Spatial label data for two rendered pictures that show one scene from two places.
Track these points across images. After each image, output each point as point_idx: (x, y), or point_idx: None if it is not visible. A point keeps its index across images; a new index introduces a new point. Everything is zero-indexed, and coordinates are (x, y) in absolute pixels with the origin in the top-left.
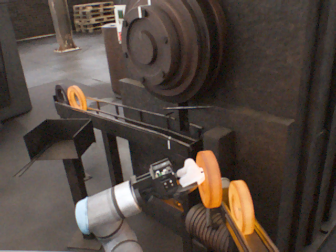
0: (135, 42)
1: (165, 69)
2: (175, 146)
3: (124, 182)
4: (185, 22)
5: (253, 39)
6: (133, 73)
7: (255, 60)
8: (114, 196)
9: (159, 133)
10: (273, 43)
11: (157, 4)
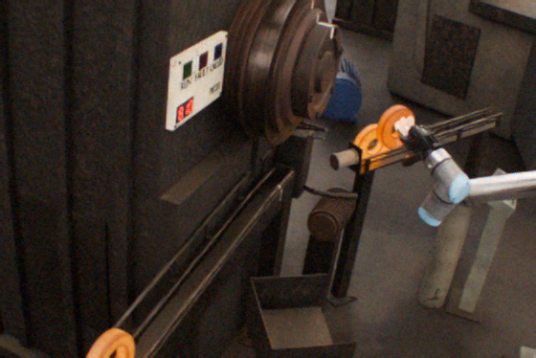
0: (324, 71)
1: (333, 82)
2: (285, 189)
3: (437, 153)
4: None
5: None
6: (310, 117)
7: None
8: (451, 158)
9: (270, 195)
10: None
11: (322, 18)
